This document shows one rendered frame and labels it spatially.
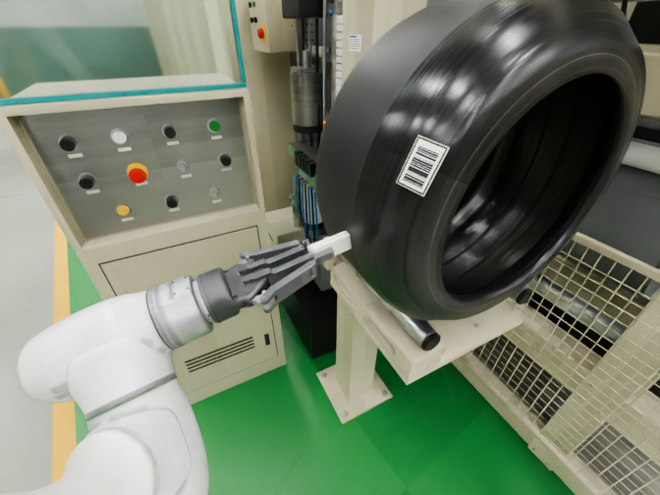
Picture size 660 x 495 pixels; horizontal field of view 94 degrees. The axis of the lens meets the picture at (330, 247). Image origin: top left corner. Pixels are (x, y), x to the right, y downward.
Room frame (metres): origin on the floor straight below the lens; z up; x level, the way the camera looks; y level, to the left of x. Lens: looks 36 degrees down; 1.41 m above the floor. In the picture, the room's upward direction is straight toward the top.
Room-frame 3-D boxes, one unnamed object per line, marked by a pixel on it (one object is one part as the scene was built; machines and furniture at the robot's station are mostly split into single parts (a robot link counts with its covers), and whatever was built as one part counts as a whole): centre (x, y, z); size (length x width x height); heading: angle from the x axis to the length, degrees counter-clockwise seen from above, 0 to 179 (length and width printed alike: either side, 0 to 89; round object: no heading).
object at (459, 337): (0.61, -0.25, 0.80); 0.37 x 0.36 x 0.02; 117
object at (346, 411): (0.83, -0.11, 0.01); 0.27 x 0.27 x 0.02; 27
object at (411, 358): (0.55, -0.12, 0.83); 0.36 x 0.09 x 0.06; 27
